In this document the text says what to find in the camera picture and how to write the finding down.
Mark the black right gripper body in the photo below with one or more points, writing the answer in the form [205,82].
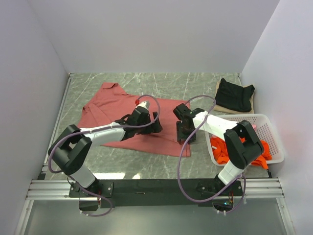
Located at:
[187,133]

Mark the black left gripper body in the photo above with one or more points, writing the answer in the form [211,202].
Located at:
[145,128]

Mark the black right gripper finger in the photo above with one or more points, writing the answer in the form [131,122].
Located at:
[190,137]
[179,132]

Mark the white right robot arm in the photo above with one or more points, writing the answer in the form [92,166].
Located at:
[242,143]

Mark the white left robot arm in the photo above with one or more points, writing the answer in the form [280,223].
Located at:
[69,151]

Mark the orange t shirt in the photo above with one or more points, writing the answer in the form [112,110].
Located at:
[221,155]

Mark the beige folded t shirt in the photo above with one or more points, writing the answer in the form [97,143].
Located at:
[244,111]

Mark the black folded t shirt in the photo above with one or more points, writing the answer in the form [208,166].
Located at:
[234,95]

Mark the white plastic laundry basket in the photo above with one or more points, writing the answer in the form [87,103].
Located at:
[264,131]

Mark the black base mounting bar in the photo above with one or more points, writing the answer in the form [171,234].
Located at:
[153,192]

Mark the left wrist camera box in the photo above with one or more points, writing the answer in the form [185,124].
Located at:
[143,106]

